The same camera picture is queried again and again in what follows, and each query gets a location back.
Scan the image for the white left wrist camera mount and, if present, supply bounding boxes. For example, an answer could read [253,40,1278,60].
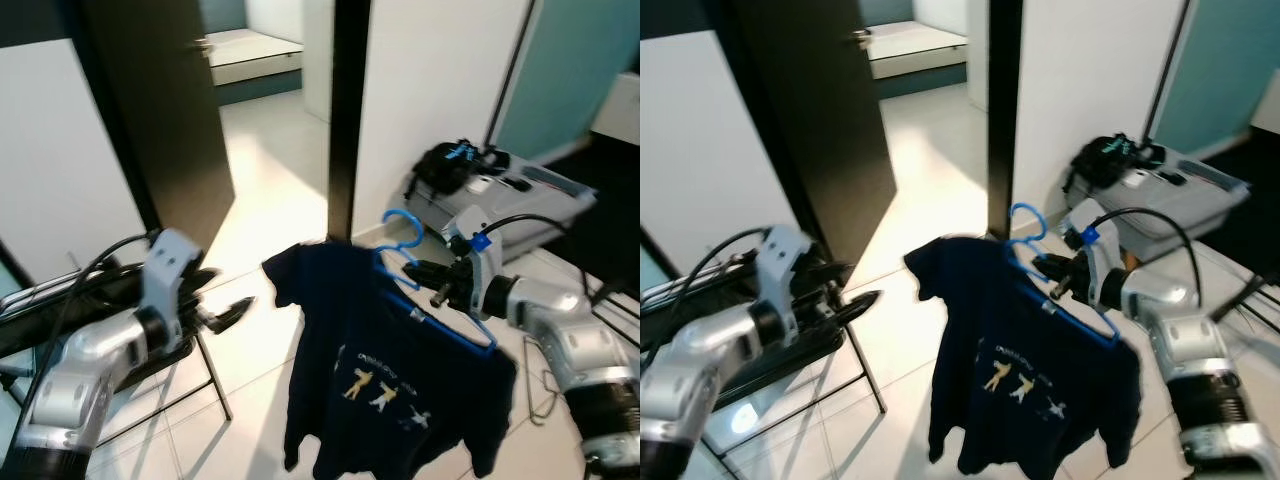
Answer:
[754,224,824,348]
[139,227,208,353]

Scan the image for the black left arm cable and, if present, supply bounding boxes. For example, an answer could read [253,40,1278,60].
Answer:
[640,227,773,333]
[18,231,163,433]

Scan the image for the black pouch with cyan mark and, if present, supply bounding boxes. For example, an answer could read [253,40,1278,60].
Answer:
[414,139,512,198]
[1064,134,1167,193]

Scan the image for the white bed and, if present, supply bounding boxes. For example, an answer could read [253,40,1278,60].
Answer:
[204,27,304,106]
[867,20,970,99]

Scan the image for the grey hard case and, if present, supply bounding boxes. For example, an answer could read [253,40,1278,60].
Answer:
[404,160,599,253]
[1075,163,1252,243]

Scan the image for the blue plastic clothes hanger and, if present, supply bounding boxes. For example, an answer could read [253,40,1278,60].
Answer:
[1007,202,1123,349]
[372,207,499,358]

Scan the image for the black folding chair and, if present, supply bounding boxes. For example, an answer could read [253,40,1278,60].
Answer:
[0,255,234,471]
[640,262,890,480]

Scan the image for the white drawer cabinet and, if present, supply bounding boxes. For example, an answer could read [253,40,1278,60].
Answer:
[1249,63,1280,133]
[590,70,641,148]

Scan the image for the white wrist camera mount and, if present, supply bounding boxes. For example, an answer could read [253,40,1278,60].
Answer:
[1064,197,1127,313]
[139,227,208,353]
[754,224,824,348]
[447,207,507,318]

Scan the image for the grey wire hook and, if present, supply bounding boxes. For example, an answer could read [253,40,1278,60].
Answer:
[522,335,573,428]

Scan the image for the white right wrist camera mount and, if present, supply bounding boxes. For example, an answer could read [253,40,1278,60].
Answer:
[1064,197,1127,313]
[447,207,507,318]

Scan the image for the navy blue printed shirt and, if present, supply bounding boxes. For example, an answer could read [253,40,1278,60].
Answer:
[261,239,520,480]
[904,234,1144,477]

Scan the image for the teal glass panel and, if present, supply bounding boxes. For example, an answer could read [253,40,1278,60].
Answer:
[1148,0,1280,158]
[488,0,641,168]

